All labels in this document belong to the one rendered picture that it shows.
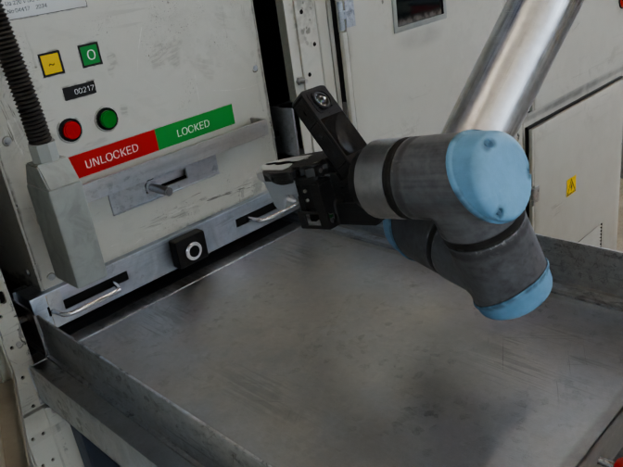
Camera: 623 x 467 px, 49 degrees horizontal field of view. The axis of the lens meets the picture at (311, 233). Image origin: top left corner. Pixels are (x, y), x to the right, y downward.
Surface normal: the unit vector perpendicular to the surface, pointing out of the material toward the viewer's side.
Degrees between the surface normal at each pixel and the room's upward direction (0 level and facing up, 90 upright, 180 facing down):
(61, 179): 61
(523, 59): 69
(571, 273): 90
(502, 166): 75
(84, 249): 90
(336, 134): 50
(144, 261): 90
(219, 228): 90
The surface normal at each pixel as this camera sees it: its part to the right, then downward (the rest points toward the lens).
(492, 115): -0.06, 0.04
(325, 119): 0.48, -0.45
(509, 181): 0.63, -0.04
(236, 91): 0.70, 0.20
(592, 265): -0.69, 0.37
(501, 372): -0.13, -0.91
